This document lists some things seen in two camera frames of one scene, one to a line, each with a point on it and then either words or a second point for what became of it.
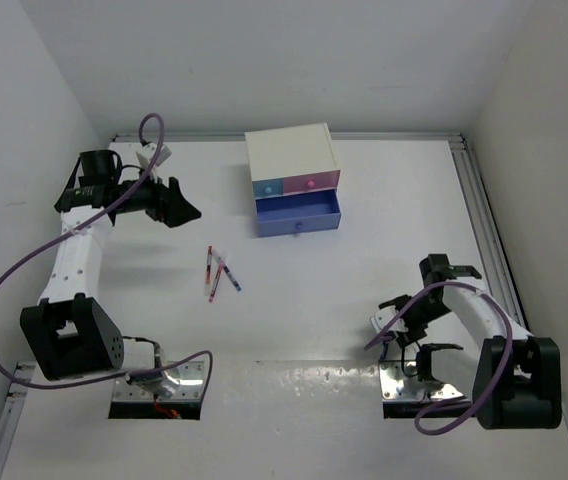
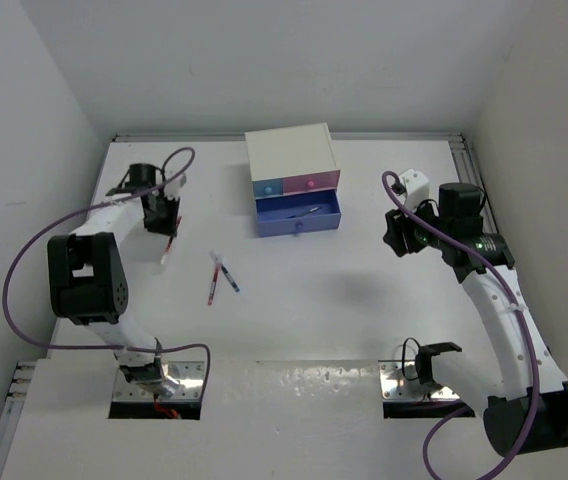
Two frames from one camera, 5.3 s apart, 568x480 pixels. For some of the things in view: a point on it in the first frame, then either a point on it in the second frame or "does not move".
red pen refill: x=209 y=260 → x=170 y=241
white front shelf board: x=280 y=420 does not move
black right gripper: x=405 y=338 → x=398 y=232
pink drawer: x=311 y=182 does not move
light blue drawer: x=268 y=187 does not move
